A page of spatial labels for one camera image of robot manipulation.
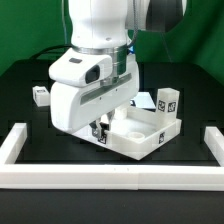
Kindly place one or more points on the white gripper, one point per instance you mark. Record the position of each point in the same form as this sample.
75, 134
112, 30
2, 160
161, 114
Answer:
78, 95

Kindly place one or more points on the white square table top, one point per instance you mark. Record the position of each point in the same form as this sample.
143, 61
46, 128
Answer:
134, 132

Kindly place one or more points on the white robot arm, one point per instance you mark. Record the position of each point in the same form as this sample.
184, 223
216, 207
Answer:
100, 27

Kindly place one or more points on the white marker tag sheet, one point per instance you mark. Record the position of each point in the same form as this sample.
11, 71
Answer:
143, 100

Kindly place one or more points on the white U-shaped fence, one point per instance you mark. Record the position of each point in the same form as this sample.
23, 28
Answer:
130, 177

